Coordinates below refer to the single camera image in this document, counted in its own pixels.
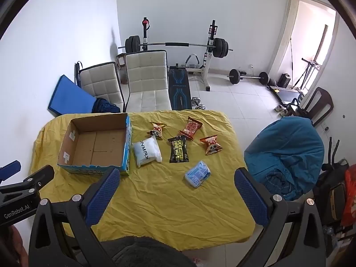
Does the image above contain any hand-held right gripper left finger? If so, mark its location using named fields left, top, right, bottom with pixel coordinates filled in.
left=28, top=168, right=121, bottom=267

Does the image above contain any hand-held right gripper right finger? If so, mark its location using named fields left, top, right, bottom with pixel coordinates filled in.
left=234, top=168, right=326, bottom=267

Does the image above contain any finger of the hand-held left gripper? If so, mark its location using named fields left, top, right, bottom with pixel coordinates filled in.
left=15, top=165, right=55, bottom=198
left=0, top=160, right=22, bottom=181

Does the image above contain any cardboard box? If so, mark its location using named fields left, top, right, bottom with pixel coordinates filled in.
left=57, top=113, right=132, bottom=176

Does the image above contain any light blue snack packet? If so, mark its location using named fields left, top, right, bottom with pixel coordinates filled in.
left=184, top=160, right=211, bottom=189

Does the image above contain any white zip pouch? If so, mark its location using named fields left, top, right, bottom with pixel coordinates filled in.
left=131, top=136, right=162, bottom=168

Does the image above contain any orange panda snack packet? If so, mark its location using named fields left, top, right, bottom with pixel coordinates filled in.
left=200, top=135, right=223, bottom=156

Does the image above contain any yellow panda snack packet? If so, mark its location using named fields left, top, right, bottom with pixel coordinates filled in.
left=147, top=121, right=166, bottom=140

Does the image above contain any black wipes packet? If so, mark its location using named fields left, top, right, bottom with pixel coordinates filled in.
left=167, top=136, right=191, bottom=164

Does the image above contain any red snack packet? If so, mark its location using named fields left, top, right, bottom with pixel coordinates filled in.
left=179, top=116, right=201, bottom=140

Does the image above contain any teal blanket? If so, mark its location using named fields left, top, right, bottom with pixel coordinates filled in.
left=244, top=117, right=325, bottom=201

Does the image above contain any yellow tablecloth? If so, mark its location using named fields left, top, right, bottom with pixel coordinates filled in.
left=33, top=110, right=256, bottom=252

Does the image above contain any dark fuzzy clothing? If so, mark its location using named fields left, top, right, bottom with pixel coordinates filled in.
left=100, top=235, right=195, bottom=267

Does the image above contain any black bag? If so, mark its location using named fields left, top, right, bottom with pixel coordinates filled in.
left=313, top=160, right=349, bottom=226

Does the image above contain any blue foam mat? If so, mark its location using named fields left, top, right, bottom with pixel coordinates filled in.
left=48, top=74, right=96, bottom=116

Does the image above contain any dark blue cloth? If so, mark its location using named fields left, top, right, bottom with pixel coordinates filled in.
left=92, top=98, right=119, bottom=113

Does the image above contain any black folded stand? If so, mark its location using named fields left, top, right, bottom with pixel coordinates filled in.
left=328, top=136, right=341, bottom=167

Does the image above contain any orange bag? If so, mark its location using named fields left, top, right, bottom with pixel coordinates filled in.
left=342, top=164, right=356, bottom=227

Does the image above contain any chrome dumbbell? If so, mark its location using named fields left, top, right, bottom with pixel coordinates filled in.
left=191, top=97, right=206, bottom=110

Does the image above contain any treadmill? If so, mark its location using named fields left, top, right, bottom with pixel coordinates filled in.
left=268, top=85, right=306, bottom=107

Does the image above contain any white quilted chair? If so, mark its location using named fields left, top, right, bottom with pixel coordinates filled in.
left=79, top=62, right=125, bottom=113
left=124, top=50, right=172, bottom=113

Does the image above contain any dark wooden chair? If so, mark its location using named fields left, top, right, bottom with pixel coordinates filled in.
left=292, top=87, right=334, bottom=127

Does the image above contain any short barbell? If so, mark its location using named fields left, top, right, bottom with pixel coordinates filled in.
left=227, top=69, right=269, bottom=86

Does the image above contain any black weight bench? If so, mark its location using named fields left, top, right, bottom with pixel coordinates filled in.
left=168, top=65, right=193, bottom=111

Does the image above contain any small brown stool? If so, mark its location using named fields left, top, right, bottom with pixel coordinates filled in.
left=116, top=53, right=128, bottom=84

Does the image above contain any long barbell with plates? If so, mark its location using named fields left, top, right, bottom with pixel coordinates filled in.
left=118, top=35, right=233, bottom=59

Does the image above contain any black folded frame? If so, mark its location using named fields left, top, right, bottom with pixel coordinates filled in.
left=74, top=61, right=84, bottom=88

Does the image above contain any grey exercise handle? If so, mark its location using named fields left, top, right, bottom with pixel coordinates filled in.
left=185, top=54, right=201, bottom=69

